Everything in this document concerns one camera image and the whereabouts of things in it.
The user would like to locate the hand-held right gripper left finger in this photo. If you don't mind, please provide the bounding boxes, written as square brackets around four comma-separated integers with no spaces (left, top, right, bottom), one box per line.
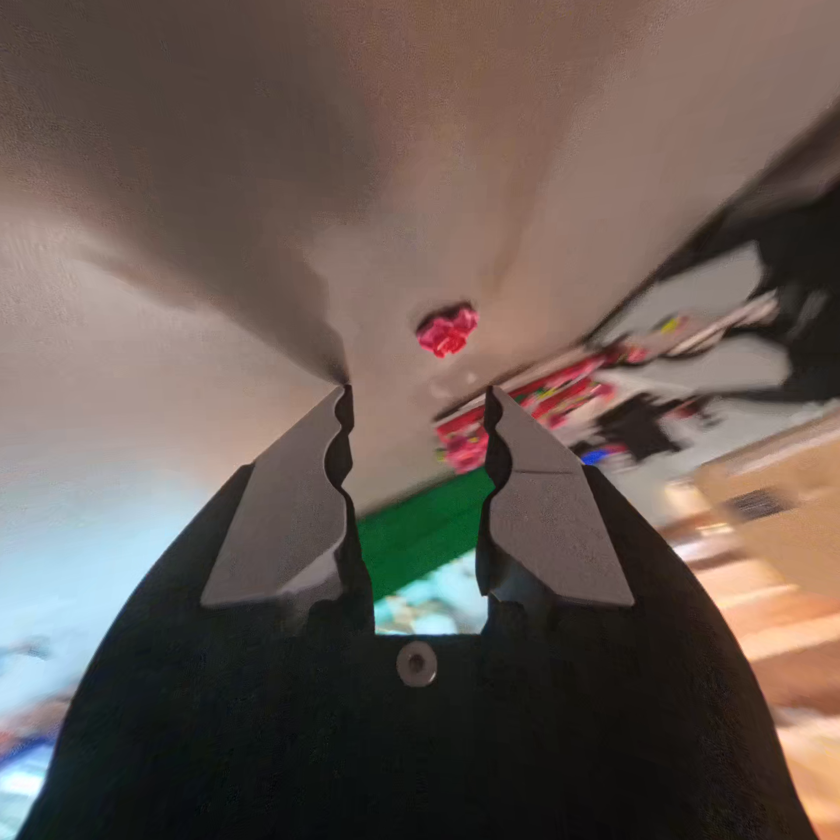
[200,384,375,611]

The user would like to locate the large green storage bin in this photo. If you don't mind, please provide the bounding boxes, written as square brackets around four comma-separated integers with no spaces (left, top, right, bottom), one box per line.
[357,467,496,601]

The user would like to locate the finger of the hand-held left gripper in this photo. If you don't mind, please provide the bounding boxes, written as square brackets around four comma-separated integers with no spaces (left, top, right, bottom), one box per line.
[669,294,782,358]

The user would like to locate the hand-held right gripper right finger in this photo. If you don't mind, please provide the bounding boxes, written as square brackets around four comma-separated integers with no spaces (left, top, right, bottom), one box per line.
[474,386,636,608]

